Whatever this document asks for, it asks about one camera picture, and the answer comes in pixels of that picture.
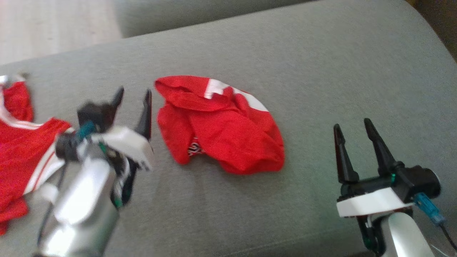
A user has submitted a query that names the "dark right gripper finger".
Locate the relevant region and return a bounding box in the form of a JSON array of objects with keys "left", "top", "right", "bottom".
[
  {"left": 364, "top": 118, "right": 404, "bottom": 176},
  {"left": 333, "top": 124, "right": 360, "bottom": 185}
]

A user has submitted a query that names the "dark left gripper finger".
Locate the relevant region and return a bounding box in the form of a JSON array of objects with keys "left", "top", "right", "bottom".
[
  {"left": 111, "top": 86, "right": 125, "bottom": 115},
  {"left": 135, "top": 89, "right": 153, "bottom": 141}
]

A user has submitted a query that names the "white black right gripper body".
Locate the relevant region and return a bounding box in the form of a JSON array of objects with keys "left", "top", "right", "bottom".
[{"left": 336, "top": 174, "right": 415, "bottom": 255}]

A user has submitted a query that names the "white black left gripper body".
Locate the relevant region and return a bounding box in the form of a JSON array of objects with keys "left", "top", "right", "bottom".
[{"left": 91, "top": 125, "right": 155, "bottom": 208}]

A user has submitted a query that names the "red garment white patch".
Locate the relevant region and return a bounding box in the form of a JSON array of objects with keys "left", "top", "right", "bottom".
[{"left": 154, "top": 75, "right": 286, "bottom": 175}]

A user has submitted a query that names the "red jersey white striped trim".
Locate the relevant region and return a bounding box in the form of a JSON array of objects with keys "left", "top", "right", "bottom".
[{"left": 0, "top": 74, "right": 74, "bottom": 236}]

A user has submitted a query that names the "grey fabric sofa seat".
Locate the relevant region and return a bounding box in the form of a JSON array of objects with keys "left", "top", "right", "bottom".
[{"left": 0, "top": 0, "right": 457, "bottom": 257}]

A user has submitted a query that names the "grey fabric sofa backrest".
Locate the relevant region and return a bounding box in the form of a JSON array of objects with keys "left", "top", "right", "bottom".
[{"left": 114, "top": 0, "right": 316, "bottom": 39}]

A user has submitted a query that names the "teal-plug right camera cable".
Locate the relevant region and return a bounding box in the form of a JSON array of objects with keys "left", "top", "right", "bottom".
[{"left": 413, "top": 192, "right": 457, "bottom": 252}]

